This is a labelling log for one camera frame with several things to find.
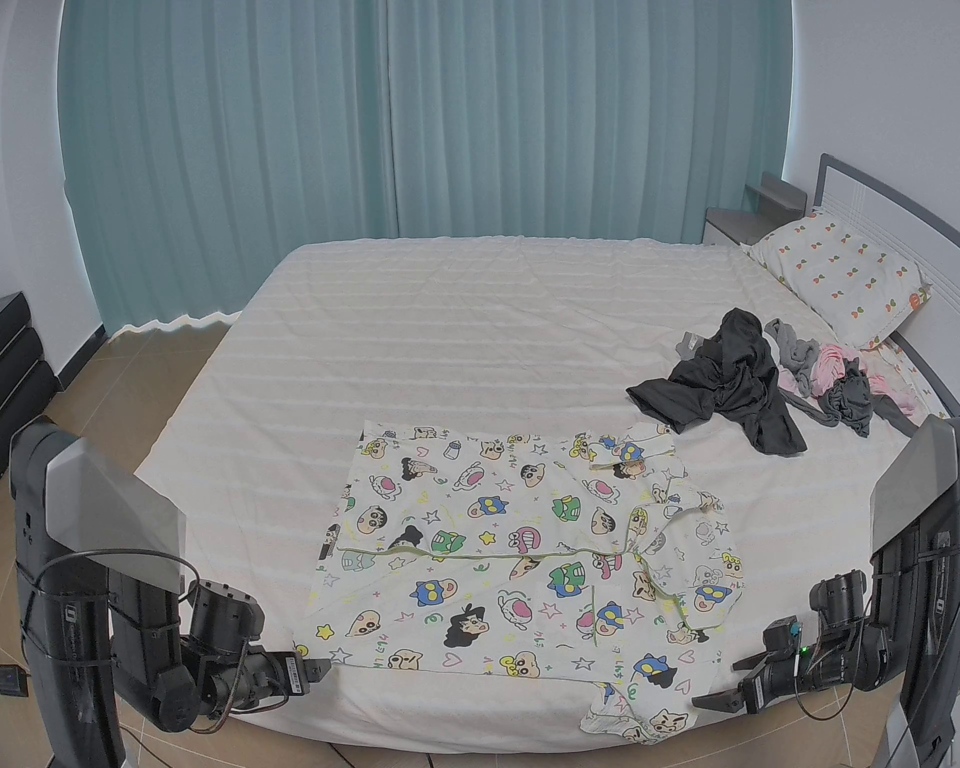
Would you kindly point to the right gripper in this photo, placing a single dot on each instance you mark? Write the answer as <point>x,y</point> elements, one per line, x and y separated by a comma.
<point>787,675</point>

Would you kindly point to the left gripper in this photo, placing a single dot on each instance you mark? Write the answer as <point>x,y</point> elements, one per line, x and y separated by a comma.
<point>281,673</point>

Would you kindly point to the white printed pyjama top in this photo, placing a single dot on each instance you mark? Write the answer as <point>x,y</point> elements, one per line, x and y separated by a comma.
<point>517,540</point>

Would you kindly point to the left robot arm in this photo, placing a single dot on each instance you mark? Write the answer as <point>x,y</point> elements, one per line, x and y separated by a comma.
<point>82,600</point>

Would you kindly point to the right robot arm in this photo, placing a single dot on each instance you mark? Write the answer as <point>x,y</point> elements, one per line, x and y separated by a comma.
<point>919,540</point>

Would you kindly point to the bed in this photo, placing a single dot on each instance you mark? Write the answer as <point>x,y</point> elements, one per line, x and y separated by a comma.
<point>465,337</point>

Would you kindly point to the small black box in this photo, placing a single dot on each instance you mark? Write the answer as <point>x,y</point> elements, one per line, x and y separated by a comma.
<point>11,681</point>

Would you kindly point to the black garment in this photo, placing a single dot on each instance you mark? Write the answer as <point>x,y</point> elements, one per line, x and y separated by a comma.
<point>739,382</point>

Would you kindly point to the pink garment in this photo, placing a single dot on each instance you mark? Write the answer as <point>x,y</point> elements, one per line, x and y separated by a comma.
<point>831,367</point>

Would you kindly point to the pale grey garment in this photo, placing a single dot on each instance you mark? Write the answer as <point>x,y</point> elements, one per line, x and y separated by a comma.
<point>796,358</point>

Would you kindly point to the small grey garment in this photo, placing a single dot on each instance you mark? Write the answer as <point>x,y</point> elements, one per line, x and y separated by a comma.
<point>688,345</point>

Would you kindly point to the black chest of drawers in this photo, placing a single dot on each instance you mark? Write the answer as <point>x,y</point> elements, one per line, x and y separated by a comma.
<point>19,352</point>

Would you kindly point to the white printed pillow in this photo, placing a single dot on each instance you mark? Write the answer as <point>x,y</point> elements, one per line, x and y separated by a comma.
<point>840,274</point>

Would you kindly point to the grey bedside table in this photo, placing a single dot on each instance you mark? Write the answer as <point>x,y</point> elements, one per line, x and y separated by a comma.
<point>739,221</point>

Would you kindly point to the blue-green curtain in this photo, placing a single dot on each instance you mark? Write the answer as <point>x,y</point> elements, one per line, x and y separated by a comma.
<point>225,150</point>
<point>585,120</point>

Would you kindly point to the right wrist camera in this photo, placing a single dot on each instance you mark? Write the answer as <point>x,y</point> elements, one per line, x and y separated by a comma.
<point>784,637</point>

